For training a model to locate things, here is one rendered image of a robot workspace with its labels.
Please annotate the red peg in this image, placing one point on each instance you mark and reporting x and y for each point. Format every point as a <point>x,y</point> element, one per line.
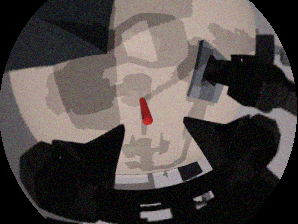
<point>145,114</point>

